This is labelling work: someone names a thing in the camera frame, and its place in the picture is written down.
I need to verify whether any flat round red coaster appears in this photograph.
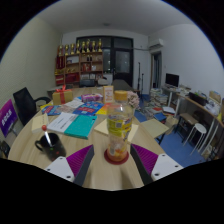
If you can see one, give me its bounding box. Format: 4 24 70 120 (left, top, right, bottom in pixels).
103 148 130 166

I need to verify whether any wooden shelf unit with trophies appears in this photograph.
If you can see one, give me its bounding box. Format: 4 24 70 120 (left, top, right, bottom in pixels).
54 38 104 87

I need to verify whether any white book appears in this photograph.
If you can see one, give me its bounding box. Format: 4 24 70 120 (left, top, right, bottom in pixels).
46 111 79 134

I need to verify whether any pink flower bouquet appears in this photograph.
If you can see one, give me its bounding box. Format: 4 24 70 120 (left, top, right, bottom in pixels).
126 90 140 110

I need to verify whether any wooden side desk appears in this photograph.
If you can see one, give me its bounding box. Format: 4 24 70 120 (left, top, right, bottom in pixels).
161 84 224 158

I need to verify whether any black mug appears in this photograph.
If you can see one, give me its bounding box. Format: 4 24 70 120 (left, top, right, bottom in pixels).
34 132 67 162

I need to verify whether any purple sign board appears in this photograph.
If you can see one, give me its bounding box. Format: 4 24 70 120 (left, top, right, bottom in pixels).
0 98 18 138

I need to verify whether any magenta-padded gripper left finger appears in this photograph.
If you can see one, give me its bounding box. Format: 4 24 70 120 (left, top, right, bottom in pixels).
43 144 95 187

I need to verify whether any black computer monitor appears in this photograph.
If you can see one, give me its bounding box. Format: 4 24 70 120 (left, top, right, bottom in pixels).
165 72 180 88

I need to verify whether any orange book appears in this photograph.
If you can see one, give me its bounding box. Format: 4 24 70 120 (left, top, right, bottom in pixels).
95 102 114 116

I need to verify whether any orange carton box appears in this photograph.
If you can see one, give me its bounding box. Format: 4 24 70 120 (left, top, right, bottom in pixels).
102 85 115 105

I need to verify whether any black tripod stand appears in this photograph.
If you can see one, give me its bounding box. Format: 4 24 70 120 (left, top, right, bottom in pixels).
136 61 145 98

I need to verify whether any dark glass double door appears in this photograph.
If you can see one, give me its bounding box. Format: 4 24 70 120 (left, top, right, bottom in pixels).
76 35 134 88

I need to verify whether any yellow-capped clear drink bottle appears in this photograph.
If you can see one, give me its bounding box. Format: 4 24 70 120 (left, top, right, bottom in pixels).
105 90 135 163

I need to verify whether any white wall air conditioner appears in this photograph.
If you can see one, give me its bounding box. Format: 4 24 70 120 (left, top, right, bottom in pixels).
148 38 165 50

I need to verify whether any pale yellow notebook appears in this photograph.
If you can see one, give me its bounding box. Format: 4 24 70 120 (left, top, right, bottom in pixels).
93 118 140 144
31 112 50 134

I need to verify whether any stack of books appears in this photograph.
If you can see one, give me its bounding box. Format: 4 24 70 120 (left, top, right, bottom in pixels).
146 87 169 118

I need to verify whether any teal book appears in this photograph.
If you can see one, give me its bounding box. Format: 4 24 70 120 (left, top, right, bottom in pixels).
63 114 98 140

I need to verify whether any light wooden small table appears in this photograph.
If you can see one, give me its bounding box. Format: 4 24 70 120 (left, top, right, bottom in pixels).
139 118 171 145

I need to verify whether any yellow gift box red ribbon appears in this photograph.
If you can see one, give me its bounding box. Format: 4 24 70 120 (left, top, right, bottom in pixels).
51 84 74 106

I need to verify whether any black office chair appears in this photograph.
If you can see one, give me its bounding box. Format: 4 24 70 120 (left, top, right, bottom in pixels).
12 87 52 127

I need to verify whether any pink box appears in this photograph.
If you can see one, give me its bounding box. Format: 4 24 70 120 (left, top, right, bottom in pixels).
81 93 104 103

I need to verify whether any white round stool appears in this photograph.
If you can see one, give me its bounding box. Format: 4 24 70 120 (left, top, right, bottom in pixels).
182 122 208 156

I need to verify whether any large blue picture book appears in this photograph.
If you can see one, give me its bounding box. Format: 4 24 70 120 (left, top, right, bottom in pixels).
72 101 105 117

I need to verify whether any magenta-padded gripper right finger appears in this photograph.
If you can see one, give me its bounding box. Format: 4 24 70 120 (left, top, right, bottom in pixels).
129 143 184 187

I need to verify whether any white paper sheet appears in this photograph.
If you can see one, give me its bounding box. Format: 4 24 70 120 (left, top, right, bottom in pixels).
64 99 84 109

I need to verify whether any red-tipped white stick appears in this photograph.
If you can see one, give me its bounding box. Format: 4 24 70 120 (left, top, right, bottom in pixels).
41 124 53 148

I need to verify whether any brown wooden stool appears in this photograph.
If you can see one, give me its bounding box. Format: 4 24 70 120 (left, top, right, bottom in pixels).
174 112 200 139

